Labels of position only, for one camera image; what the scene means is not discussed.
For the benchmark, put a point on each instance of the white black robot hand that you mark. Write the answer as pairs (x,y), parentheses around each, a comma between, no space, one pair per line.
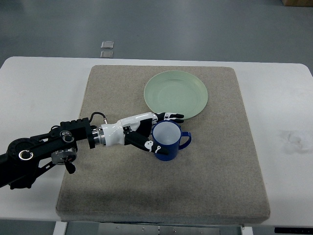
(134,130)

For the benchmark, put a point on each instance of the blue enamel mug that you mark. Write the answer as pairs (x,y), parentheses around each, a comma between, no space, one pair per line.
(168,135)

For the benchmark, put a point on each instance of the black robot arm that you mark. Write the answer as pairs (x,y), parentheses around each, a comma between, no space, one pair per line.
(26,159)

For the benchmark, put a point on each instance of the light green plate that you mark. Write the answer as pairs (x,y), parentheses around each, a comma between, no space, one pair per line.
(176,91)

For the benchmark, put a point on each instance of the upper metal floor plate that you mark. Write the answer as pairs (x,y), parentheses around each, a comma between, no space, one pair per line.
(107,45)

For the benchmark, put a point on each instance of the beige fabric mat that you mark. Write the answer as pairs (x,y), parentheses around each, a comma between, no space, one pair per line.
(216,179)

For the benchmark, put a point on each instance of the cardboard box corner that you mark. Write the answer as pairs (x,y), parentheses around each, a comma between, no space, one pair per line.
(298,3)

